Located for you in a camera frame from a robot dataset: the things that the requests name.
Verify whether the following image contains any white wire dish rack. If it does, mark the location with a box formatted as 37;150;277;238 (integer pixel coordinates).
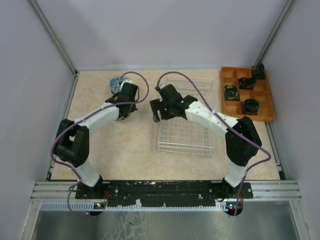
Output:
156;76;217;159

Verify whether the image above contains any blue white patterned bowl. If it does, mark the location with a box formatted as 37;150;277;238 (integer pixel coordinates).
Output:
116;113;131;122

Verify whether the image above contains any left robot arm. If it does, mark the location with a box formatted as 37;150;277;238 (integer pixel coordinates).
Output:
51;80;139;199

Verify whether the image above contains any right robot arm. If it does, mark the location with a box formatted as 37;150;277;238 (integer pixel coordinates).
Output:
150;84;262;199

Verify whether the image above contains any top blue stacked bowl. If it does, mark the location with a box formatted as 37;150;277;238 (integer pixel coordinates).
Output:
109;76;126;95

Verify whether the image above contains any black yellow object in tray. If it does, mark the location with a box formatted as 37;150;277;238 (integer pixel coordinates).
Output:
224;84;240;101

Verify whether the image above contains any wooden compartment tray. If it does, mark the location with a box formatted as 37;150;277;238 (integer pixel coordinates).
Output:
220;66;276;122

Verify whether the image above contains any black round object in tray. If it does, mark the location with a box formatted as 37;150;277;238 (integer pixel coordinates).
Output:
241;98;260;115

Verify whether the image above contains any black object tray centre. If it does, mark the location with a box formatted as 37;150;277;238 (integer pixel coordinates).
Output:
238;77;257;90

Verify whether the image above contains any black object tray corner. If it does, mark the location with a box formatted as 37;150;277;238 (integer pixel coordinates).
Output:
251;62;266;80

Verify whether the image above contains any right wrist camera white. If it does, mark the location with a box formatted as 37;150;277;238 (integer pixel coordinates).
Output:
155;83;169;92

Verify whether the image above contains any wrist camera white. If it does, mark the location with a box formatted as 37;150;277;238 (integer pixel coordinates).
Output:
155;83;169;92
119;77;133;86

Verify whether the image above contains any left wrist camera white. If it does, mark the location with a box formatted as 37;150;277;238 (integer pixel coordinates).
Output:
119;77;133;86

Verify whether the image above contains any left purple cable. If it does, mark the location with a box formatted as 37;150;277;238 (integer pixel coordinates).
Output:
50;71;151;217

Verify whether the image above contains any purple cable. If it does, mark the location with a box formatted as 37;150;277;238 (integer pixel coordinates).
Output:
50;71;151;217
154;71;272;217

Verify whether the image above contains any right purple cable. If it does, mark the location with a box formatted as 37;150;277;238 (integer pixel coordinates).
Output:
154;71;272;217

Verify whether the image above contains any white cable duct strip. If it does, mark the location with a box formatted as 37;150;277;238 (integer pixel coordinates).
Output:
40;200;236;212

